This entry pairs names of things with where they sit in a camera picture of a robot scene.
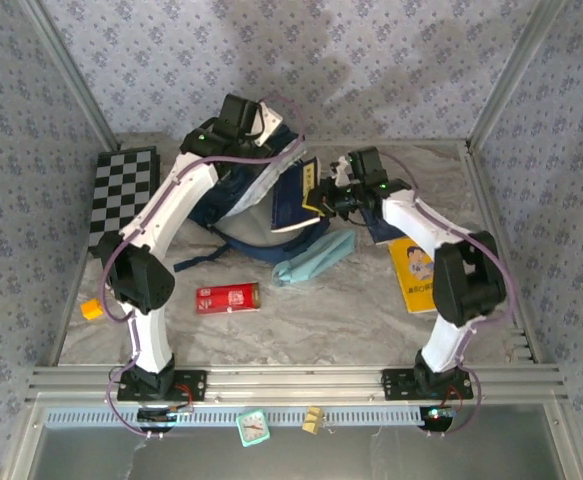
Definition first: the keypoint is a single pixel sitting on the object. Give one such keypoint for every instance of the light blue cloth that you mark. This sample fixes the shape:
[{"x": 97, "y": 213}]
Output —
[{"x": 316, "y": 255}]

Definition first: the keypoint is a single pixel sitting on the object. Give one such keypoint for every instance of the navy blue backpack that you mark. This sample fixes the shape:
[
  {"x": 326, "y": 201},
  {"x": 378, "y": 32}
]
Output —
[{"x": 271, "y": 252}]

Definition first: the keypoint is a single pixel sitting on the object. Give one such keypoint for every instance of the yellow picture book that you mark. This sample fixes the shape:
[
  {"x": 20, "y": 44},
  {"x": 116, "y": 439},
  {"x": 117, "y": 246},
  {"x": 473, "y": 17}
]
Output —
[{"x": 411, "y": 285}]

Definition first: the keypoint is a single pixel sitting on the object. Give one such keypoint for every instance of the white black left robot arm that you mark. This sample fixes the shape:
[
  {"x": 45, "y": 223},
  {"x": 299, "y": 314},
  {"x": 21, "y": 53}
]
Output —
[{"x": 146, "y": 340}]

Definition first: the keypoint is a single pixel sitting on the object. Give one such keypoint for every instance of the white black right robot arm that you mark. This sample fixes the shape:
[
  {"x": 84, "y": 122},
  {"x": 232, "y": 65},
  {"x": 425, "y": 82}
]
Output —
[{"x": 446, "y": 345}]

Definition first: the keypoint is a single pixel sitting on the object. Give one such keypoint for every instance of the black grey chessboard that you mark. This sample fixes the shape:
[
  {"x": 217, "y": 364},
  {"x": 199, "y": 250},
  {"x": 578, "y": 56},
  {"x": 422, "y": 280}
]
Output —
[{"x": 121, "y": 190}]

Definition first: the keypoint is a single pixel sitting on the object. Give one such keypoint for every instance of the red snack packet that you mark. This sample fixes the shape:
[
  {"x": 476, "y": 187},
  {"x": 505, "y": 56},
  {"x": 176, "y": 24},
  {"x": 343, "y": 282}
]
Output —
[{"x": 226, "y": 299}]

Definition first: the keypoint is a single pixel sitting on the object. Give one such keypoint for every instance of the yellow toy block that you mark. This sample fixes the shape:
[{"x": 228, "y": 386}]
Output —
[{"x": 92, "y": 310}]

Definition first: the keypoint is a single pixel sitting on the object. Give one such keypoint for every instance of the small circuit board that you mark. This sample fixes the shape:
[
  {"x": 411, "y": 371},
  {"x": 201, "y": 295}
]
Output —
[
  {"x": 438, "y": 414},
  {"x": 166, "y": 414}
]

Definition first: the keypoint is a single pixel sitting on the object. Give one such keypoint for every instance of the teal alarm clock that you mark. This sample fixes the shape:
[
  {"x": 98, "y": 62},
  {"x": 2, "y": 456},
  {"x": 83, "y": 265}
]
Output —
[{"x": 252, "y": 427}]

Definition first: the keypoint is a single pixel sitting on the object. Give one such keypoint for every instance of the grey metal panel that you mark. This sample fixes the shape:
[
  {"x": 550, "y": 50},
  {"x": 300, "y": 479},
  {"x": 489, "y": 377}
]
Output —
[{"x": 321, "y": 460}]

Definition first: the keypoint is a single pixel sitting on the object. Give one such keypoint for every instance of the aluminium side rail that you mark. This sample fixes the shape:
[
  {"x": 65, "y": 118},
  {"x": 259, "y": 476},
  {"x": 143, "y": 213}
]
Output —
[
  {"x": 61, "y": 340},
  {"x": 491, "y": 200}
]

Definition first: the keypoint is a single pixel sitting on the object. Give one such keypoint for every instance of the aluminium corner post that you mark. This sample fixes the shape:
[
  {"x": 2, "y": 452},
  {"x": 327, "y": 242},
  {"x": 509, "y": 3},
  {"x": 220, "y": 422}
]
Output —
[
  {"x": 513, "y": 75},
  {"x": 73, "y": 75}
]

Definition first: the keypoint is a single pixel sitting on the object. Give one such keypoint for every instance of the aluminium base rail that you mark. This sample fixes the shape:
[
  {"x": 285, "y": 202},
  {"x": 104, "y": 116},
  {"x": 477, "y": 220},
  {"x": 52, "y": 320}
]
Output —
[{"x": 296, "y": 385}]

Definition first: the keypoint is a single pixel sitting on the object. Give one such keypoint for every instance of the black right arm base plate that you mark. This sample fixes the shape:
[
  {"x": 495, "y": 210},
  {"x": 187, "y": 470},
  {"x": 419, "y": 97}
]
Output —
[{"x": 398, "y": 385}]

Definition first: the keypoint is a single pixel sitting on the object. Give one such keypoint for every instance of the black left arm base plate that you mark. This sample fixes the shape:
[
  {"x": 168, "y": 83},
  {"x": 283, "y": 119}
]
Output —
[{"x": 191, "y": 385}]

